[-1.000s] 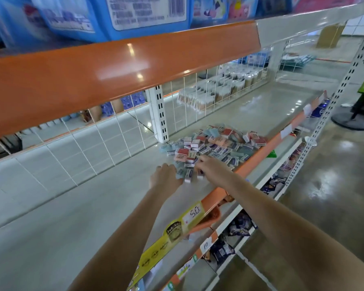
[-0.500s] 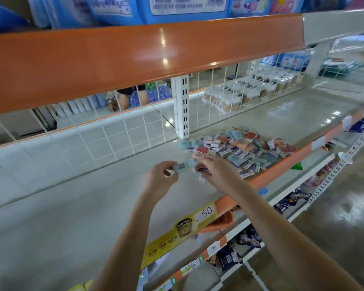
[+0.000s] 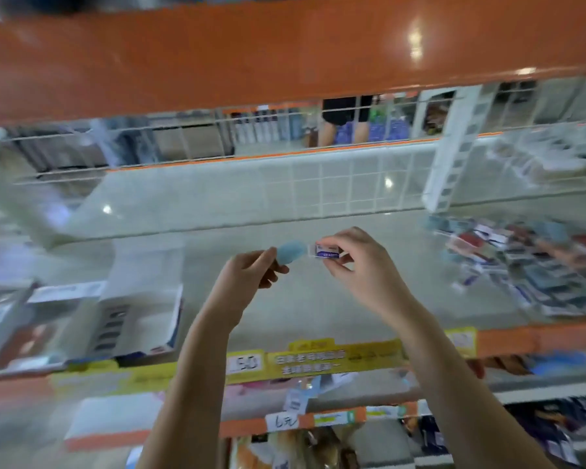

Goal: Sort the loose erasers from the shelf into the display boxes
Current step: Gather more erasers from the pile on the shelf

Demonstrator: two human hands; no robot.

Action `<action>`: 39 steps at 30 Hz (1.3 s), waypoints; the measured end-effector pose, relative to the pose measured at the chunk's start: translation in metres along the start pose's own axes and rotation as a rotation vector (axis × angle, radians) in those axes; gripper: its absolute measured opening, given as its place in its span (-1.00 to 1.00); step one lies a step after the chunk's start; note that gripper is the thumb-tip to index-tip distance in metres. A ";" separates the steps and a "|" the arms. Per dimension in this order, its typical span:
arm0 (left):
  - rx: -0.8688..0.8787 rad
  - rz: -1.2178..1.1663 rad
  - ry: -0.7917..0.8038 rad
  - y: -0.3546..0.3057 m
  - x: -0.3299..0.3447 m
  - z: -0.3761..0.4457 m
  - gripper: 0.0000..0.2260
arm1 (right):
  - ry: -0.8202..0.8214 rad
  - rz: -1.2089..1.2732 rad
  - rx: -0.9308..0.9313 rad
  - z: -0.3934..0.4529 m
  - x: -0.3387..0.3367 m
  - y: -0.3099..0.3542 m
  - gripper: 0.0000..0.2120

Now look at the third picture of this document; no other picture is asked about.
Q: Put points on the person's right hand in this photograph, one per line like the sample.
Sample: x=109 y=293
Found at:
x=371 y=273

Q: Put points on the person's left hand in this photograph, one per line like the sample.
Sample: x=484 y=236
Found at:
x=239 y=286

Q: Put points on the blue white small box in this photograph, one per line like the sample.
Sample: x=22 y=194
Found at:
x=327 y=251

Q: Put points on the teal small box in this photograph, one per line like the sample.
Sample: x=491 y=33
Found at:
x=292 y=252

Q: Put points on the blue white eraser box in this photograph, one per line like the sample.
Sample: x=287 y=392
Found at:
x=127 y=307

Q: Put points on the pile of mixed erasers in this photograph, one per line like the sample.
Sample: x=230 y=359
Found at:
x=537 y=264

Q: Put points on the box of pink-blue erasers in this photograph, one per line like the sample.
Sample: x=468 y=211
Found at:
x=73 y=317

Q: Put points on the person's left forearm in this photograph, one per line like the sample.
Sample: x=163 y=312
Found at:
x=190 y=400

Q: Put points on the person's right forearm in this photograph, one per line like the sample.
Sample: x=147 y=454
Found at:
x=469 y=395

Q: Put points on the white orange metal shelf unit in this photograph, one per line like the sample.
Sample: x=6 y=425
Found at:
x=303 y=307

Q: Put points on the yellow price label strip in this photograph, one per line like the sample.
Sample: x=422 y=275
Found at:
x=322 y=358

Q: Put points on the row of blue bottles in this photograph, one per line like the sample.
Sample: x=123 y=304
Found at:
x=273 y=124

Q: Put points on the row of dark snack packets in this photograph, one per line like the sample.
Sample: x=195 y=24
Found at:
x=547 y=430

